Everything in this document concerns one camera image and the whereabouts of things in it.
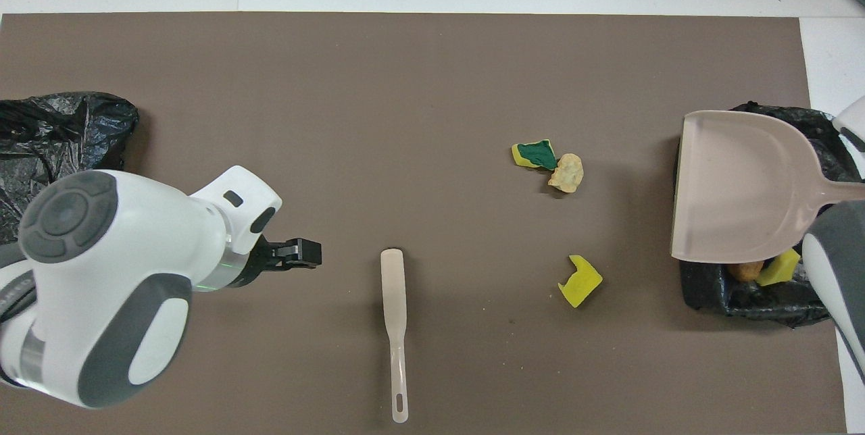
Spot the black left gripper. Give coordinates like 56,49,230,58
233,236,323,288

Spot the beige plastic hand brush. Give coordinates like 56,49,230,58
380,248,410,424

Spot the green yellow sponge piece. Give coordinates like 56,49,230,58
511,139,559,171

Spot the rounded beige sponge scrap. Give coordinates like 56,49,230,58
547,153,585,194

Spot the notched yellow sponge piece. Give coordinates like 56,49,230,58
558,255,603,309

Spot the beige plastic dustpan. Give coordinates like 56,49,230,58
670,109,865,265

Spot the brown sponge lump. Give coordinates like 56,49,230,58
728,259,766,282

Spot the small yellow green sponge scrap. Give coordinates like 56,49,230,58
756,248,801,287

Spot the bin with smooth black bag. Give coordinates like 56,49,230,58
0,91,140,247

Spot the bin with crumpled black bag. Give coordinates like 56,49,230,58
673,102,865,328

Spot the brown table mat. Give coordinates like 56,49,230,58
0,12,847,435

